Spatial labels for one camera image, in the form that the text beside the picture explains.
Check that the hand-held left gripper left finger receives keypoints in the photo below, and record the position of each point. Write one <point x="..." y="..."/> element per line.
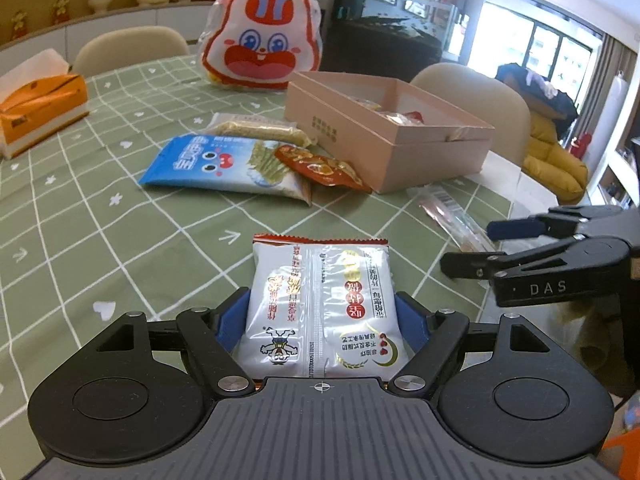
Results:
<point x="231" y="320"/>

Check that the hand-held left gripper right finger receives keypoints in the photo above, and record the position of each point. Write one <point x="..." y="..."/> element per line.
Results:
<point x="414" y="317"/>

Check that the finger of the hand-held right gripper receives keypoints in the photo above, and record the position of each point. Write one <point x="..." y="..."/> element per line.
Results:
<point x="475" y="264"/>
<point x="550" y="222"/>

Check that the clear long snack packet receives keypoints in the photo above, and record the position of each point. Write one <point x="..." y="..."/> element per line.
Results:
<point x="450" y="215"/>

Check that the silver white snack packet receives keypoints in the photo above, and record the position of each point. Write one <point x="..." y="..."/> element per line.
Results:
<point x="320" y="305"/>

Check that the pink cardboard box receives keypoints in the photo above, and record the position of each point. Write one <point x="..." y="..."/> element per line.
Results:
<point x="380" y="160"/>

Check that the red white snack bag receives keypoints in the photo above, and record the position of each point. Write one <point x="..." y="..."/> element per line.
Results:
<point x="413" y="116"/>

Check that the yellow cushion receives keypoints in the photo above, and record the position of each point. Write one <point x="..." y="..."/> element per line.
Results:
<point x="555" y="165"/>

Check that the small red toy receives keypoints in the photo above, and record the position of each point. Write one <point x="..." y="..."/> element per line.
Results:
<point x="581" y="146"/>

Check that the green checked tablecloth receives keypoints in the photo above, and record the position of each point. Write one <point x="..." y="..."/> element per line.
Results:
<point x="150" y="240"/>

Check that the dark jacket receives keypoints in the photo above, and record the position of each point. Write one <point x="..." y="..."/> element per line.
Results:
<point x="535" y="90"/>

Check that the beige chair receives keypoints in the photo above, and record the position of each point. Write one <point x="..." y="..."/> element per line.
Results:
<point x="480" y="95"/>
<point x="130" y="50"/>

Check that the blue snack bag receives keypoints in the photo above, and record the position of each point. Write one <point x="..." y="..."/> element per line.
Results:
<point x="220" y="170"/>

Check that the small red snack packet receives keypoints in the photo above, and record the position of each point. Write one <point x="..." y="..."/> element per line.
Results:
<point x="320" y="167"/>

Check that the orange object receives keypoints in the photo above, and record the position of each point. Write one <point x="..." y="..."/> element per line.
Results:
<point x="627" y="457"/>

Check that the clear packet of beige bars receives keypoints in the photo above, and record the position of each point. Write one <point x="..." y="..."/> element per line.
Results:
<point x="255" y="127"/>

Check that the black cabinet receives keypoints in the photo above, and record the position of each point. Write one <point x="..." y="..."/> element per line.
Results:
<point x="385" y="30"/>

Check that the rabbit-shaped red white bag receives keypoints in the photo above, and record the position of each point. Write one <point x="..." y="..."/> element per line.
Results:
<point x="265" y="35"/>

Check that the orange tissue box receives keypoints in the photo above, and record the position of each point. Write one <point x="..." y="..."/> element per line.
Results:
<point x="40" y="105"/>

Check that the white vase figurine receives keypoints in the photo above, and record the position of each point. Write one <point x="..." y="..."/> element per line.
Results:
<point x="101" y="1"/>

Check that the red figurine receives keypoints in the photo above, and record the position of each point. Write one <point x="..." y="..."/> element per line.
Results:
<point x="60" y="10"/>
<point x="19" y="24"/>

